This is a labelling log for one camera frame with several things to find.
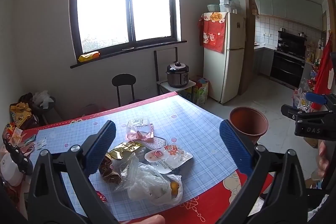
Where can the gold foil wrapper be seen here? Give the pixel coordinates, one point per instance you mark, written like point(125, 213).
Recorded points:
point(123, 150)

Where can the small white side table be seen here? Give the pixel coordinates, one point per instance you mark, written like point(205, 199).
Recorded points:
point(166, 89)

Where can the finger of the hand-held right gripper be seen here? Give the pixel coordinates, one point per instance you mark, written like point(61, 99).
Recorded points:
point(315, 98)
point(291, 111)

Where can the person's right hand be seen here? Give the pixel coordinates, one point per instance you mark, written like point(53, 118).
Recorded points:
point(322, 161)

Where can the person's left hand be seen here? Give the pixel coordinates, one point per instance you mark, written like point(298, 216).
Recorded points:
point(147, 220)

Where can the black round chair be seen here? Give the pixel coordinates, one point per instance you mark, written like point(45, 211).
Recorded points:
point(124, 80)

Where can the white storage boxes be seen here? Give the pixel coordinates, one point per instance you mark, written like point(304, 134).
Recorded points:
point(224, 3)

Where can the yellow snack packets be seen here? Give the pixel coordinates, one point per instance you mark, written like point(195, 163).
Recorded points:
point(21, 115)

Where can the red hanging apron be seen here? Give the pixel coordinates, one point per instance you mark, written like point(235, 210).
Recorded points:
point(324, 77)

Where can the plastic bags on floor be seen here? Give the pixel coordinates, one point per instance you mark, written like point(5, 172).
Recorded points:
point(302, 98)

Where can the dark packet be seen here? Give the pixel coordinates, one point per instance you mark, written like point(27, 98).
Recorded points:
point(19, 158)

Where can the brown plastic bin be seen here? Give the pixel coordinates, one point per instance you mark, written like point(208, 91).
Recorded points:
point(249, 119)

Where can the dark framed window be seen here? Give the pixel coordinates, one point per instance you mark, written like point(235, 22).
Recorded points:
point(105, 3)

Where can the yellow packet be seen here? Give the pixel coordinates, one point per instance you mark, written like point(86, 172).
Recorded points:
point(89, 56)

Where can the grey mesh pad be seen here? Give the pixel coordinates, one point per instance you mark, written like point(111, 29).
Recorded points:
point(156, 144)

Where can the black metal rack frame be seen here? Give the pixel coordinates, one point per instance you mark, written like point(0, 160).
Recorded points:
point(155, 64)

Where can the red printed cloth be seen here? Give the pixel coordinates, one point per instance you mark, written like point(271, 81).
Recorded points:
point(214, 37)

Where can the cream refrigerator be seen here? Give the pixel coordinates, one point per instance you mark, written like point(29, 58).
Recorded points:
point(231, 69)

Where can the red snack packet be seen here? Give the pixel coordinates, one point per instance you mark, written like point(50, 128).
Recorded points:
point(10, 132)

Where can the green white sack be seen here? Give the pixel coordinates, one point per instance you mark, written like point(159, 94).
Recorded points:
point(201, 94)

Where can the brown door frame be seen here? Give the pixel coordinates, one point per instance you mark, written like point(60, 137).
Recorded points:
point(246, 29)

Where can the black oven stove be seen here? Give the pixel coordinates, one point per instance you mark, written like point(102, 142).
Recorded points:
point(287, 69)

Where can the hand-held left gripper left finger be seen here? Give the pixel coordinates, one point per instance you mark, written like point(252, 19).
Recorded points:
point(102, 148)

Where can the black range hood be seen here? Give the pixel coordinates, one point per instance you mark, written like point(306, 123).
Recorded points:
point(292, 41)

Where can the red foil wrapper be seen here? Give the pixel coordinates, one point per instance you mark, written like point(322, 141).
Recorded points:
point(101, 196)

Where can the hanging paper sheet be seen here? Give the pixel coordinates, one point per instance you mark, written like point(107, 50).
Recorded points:
point(254, 7)

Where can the white cap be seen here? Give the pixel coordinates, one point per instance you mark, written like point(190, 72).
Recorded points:
point(9, 171)

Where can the green bowl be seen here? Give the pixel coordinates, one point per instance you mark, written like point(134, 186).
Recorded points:
point(213, 8)

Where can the silver electric pressure cooker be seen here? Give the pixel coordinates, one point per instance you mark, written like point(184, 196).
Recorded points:
point(178, 75)

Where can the blue plaid table mat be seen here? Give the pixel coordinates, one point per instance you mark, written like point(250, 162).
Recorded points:
point(183, 121)

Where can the bottles on kitchen shelf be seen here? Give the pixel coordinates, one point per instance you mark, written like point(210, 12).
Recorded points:
point(315, 56)

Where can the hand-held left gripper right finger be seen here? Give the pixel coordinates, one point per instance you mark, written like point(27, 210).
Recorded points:
point(235, 146)

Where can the pink clear plastic cup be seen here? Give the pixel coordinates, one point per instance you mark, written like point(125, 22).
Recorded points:
point(136, 132)

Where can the clear plastic bag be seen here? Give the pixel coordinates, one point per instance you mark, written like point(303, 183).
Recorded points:
point(235, 3)

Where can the kitchen wall cabinets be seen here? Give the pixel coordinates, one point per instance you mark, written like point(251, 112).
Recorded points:
point(288, 8)

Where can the black bin with white bag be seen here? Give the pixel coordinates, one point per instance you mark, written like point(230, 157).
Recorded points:
point(43, 103)

